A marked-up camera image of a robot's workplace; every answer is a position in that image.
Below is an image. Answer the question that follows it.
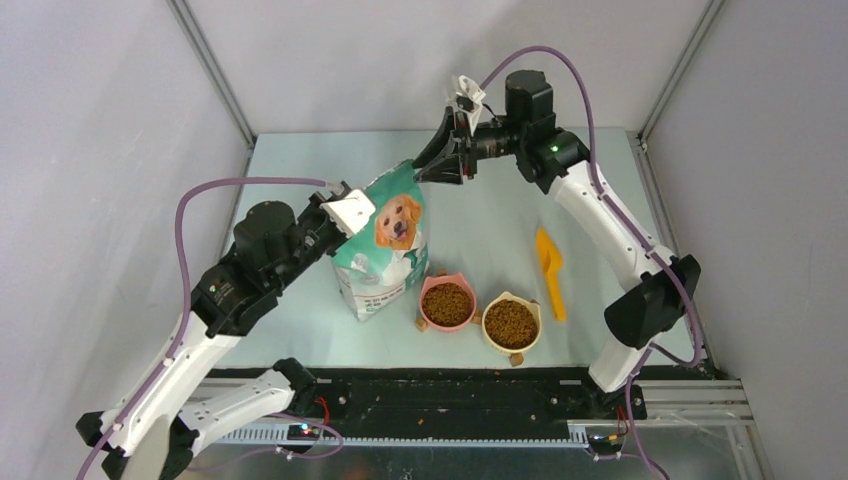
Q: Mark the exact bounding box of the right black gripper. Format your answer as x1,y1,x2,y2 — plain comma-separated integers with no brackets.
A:
412,106,525,187

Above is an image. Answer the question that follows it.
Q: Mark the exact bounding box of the green dog food bag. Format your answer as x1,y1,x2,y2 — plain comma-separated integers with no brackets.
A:
331,161,429,321

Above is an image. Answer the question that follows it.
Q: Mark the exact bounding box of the orange plastic food scoop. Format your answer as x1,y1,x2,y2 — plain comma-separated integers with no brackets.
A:
535,227,568,322

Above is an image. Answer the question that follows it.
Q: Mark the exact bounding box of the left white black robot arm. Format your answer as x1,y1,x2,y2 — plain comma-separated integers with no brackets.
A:
76,185,374,479

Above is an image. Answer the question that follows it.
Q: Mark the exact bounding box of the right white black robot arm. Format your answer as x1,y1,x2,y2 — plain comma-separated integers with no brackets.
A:
413,70,701,418

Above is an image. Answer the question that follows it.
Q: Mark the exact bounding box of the pink cat-ear pet bowl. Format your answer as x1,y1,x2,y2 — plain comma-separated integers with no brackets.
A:
415,271,481,333

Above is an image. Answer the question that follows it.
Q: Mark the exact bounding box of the yellow cat-ear pet bowl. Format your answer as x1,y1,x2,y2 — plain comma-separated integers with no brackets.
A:
481,291,542,367

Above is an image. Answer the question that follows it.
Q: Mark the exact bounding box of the kibble in pink bowl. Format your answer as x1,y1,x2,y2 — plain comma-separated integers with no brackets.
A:
421,283,473,327

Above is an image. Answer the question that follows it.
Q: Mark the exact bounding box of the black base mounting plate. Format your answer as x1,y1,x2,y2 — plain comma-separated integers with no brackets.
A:
288,367,647,441

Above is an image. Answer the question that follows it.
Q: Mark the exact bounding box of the kibble in yellow bowl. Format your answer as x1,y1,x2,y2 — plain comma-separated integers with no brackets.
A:
484,300,539,350

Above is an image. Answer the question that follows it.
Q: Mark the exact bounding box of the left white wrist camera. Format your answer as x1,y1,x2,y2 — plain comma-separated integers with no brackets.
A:
320,182,376,238

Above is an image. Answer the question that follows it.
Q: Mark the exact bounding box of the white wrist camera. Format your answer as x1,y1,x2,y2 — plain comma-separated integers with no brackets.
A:
448,75,486,136
320,182,376,238

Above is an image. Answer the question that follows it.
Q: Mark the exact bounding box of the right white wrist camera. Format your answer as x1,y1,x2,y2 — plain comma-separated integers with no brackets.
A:
448,75,486,136

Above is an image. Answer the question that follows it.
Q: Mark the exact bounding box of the left corner aluminium post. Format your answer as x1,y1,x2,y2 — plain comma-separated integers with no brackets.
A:
166,0,257,149

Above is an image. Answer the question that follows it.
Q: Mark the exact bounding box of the corner aluminium post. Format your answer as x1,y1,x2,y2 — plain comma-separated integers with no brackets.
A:
166,0,257,149
637,0,728,143

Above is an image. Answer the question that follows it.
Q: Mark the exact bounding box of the right corner aluminium post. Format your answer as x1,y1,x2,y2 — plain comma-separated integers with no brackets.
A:
637,0,728,143

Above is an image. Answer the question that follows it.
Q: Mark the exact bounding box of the aluminium frame rail base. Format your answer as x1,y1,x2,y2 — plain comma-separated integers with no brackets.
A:
189,367,772,479

